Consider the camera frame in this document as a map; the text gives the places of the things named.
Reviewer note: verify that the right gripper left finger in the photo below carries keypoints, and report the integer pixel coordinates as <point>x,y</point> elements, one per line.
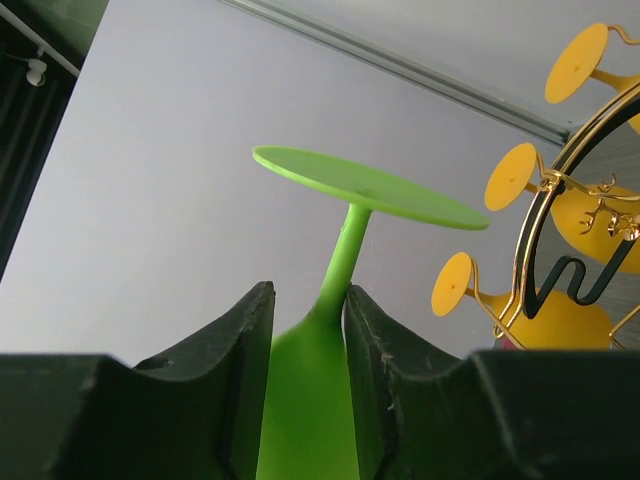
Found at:
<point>192,411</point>

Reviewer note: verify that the red cloth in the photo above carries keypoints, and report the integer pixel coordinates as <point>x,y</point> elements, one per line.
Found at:
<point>505,343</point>

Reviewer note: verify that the orange goblet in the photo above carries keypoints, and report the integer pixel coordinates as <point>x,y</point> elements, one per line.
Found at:
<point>580,62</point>
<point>559,324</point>
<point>592,218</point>

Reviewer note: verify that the gold wine glass rack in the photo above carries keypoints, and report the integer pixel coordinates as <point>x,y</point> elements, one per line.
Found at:
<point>544,262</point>

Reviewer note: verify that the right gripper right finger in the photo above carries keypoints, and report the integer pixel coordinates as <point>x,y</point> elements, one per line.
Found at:
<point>421,413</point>

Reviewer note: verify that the green goblet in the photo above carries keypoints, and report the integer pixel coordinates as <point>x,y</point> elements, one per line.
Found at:
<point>308,426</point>

